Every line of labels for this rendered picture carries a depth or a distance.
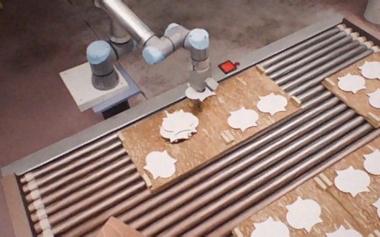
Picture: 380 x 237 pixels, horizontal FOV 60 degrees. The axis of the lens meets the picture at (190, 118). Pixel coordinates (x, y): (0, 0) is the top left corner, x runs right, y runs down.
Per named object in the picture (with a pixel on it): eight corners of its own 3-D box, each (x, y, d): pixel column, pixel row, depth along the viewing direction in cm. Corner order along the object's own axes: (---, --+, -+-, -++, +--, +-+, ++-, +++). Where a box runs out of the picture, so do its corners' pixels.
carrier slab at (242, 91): (191, 99, 168) (191, 97, 167) (256, 68, 180) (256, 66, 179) (232, 148, 149) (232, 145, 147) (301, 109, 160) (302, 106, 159)
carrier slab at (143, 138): (117, 136, 156) (116, 133, 155) (191, 100, 168) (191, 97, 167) (151, 193, 137) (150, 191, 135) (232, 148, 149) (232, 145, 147)
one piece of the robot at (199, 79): (209, 73, 131) (210, 101, 144) (221, 61, 136) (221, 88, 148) (185, 62, 136) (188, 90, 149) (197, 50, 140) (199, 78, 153)
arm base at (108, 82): (87, 78, 182) (82, 64, 174) (112, 67, 188) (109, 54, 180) (99, 94, 174) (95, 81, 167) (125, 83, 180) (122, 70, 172)
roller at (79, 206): (37, 226, 135) (31, 222, 131) (372, 49, 191) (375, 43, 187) (40, 236, 132) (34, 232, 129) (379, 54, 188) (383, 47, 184)
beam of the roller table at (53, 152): (7, 174, 154) (0, 167, 149) (335, 20, 213) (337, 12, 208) (10, 188, 149) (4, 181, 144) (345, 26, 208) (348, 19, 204)
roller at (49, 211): (34, 216, 138) (28, 211, 134) (365, 45, 194) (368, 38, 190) (37, 226, 135) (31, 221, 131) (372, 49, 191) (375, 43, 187)
